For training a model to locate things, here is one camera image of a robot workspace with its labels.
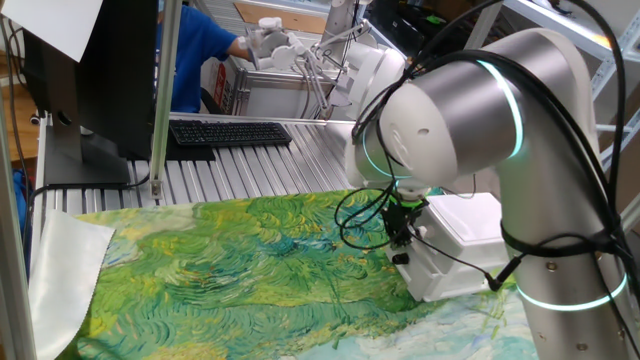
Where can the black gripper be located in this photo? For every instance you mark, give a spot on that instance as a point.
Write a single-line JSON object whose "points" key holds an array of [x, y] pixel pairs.
{"points": [[404, 217]]}

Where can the white plastic drawer cabinet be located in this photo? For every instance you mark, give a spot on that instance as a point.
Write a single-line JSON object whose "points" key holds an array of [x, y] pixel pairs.
{"points": [[465, 220]]}

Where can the white haptic teleoperation device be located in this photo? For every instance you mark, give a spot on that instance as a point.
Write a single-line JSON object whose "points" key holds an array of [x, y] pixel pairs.
{"points": [[280, 52]]}

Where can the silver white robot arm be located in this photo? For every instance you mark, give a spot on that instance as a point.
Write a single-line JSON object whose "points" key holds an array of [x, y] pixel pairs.
{"points": [[475, 125]]}

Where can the operator bare forearm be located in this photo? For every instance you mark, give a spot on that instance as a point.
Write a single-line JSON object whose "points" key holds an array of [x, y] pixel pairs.
{"points": [[239, 50]]}

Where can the operator hand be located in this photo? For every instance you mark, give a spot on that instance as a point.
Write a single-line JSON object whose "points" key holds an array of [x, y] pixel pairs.
{"points": [[253, 57]]}

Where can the painted landscape print tablecloth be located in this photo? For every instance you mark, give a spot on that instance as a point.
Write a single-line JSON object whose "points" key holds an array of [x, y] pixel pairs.
{"points": [[225, 275]]}

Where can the aluminium case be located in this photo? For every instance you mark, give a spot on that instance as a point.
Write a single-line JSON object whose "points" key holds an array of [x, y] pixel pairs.
{"points": [[270, 95]]}

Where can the black keyboard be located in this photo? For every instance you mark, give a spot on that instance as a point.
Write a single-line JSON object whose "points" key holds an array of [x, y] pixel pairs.
{"points": [[230, 134]]}

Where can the black cases on shelf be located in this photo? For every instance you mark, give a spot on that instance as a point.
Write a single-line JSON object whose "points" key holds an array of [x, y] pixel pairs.
{"points": [[400, 20]]}

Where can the small green item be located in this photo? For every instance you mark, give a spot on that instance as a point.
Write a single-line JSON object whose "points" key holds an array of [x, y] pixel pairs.
{"points": [[436, 19]]}

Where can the silver background column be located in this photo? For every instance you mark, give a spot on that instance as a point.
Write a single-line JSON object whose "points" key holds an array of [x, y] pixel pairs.
{"points": [[337, 25]]}

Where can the black desk mat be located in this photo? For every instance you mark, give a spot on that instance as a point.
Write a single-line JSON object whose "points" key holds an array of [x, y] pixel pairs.
{"points": [[190, 152]]}

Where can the slanted aluminium strut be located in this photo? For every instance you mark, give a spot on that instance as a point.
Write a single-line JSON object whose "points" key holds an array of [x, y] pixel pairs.
{"points": [[631, 215]]}

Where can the white box with red print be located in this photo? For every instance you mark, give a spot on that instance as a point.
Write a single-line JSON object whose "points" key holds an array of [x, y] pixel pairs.
{"points": [[220, 85]]}

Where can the black office chair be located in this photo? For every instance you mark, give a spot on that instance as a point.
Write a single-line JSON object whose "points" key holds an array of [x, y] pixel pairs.
{"points": [[207, 100]]}

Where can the large brown cardboard box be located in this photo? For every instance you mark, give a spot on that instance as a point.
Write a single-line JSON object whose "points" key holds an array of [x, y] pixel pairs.
{"points": [[631, 175]]}

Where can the brown wooden board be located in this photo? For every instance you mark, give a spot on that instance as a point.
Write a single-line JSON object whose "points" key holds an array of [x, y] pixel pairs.
{"points": [[290, 20]]}

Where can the person in blue shirt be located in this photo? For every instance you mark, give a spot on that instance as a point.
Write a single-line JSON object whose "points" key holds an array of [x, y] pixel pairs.
{"points": [[190, 60]]}

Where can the black computer monitor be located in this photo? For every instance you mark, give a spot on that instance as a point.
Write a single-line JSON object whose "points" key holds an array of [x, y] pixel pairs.
{"points": [[115, 75]]}

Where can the blue bag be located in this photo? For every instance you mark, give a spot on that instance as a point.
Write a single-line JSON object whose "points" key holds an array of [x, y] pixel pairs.
{"points": [[20, 200]]}

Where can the brown wooden side desk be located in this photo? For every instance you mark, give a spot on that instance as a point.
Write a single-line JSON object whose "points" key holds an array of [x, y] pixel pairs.
{"points": [[20, 130]]}

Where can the white paper sheet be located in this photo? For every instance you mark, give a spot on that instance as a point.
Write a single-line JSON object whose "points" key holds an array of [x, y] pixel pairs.
{"points": [[50, 25]]}

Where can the slanted aluminium frame post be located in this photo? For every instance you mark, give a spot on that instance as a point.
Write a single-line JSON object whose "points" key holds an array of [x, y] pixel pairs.
{"points": [[487, 20]]}

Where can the aluminium frame post with foot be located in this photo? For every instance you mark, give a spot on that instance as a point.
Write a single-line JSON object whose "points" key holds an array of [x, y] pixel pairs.
{"points": [[167, 75]]}

